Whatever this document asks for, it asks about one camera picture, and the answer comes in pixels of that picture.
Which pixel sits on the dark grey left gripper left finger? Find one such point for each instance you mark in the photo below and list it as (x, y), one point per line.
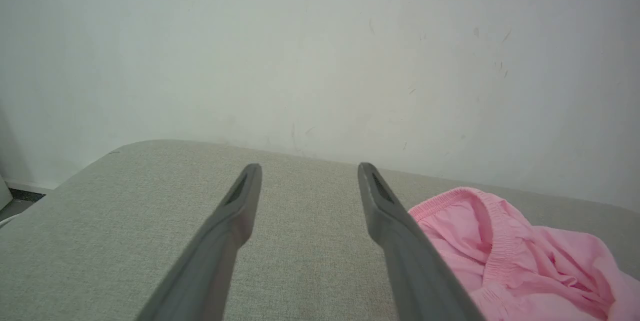
(210, 261)

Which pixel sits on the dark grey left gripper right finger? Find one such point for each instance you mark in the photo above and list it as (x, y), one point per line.
(410, 266)

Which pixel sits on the pink garment with elastic waistband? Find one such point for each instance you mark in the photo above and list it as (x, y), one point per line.
(530, 266)

